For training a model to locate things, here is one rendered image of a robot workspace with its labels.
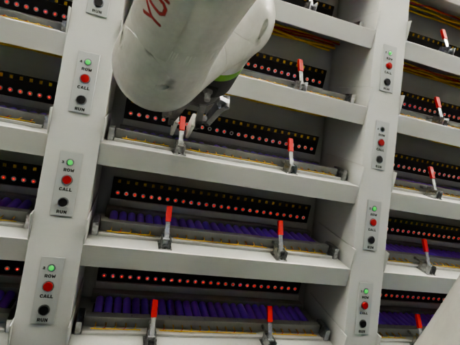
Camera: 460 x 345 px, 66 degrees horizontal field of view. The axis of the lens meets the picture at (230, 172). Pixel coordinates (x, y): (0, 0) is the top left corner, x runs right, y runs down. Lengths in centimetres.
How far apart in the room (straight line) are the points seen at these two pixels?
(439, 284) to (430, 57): 61
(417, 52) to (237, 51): 74
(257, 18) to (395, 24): 67
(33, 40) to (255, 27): 48
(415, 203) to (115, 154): 75
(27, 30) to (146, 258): 50
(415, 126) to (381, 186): 19
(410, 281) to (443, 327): 82
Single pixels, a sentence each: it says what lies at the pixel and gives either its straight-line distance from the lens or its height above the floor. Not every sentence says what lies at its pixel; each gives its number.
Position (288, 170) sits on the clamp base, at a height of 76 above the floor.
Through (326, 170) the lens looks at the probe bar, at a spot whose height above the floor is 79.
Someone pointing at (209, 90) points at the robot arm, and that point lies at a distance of 57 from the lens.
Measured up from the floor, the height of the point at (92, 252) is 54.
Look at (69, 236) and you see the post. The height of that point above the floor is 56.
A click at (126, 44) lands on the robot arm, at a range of 38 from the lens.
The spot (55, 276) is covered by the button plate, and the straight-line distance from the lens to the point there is 77.
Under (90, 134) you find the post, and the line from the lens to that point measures 76.
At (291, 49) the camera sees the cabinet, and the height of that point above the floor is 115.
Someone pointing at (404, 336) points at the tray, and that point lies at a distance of 119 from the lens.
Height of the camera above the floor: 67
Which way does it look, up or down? 5 degrees up
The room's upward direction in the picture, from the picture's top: 8 degrees clockwise
